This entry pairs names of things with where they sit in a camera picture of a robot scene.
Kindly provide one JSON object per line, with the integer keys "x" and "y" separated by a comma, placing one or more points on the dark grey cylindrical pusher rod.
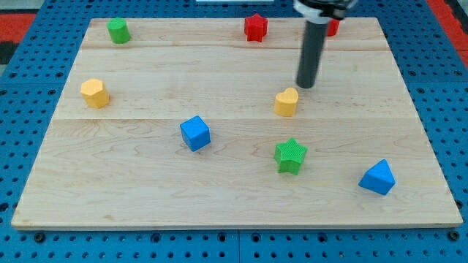
{"x": 311, "y": 51}

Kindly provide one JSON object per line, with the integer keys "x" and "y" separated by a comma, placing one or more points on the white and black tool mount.
{"x": 323, "y": 11}

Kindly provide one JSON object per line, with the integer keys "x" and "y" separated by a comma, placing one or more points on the yellow heart block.
{"x": 286, "y": 102}

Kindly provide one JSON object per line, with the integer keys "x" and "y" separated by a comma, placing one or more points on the blue cube block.
{"x": 195, "y": 133}

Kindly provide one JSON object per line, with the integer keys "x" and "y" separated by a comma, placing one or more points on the red block behind rod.
{"x": 333, "y": 27}

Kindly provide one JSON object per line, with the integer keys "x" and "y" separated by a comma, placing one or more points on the red star block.
{"x": 255, "y": 28}

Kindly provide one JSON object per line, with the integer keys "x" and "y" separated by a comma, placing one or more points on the green star block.
{"x": 290, "y": 156}

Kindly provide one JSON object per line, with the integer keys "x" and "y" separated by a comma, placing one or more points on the light wooden board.
{"x": 125, "y": 166}

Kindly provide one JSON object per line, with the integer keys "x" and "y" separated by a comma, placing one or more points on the blue triangular prism block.
{"x": 378, "y": 178}

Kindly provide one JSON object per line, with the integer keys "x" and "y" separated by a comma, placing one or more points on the green cylinder block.
{"x": 118, "y": 30}

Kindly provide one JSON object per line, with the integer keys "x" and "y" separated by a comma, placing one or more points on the yellow hexagonal block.
{"x": 95, "y": 93}

